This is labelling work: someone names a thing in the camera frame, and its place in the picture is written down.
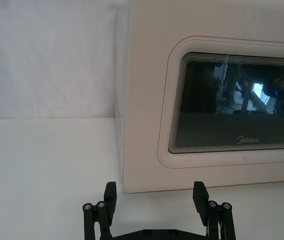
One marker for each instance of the cream microwave oven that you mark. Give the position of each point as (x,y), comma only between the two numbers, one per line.
(214,100)

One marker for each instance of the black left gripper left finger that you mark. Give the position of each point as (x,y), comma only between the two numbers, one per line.
(107,207)

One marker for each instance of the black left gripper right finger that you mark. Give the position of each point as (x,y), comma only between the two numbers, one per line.
(204,207)

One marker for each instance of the white table cloth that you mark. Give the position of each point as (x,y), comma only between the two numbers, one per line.
(52,170)

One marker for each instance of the white curtain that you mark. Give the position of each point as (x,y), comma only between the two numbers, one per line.
(49,60)

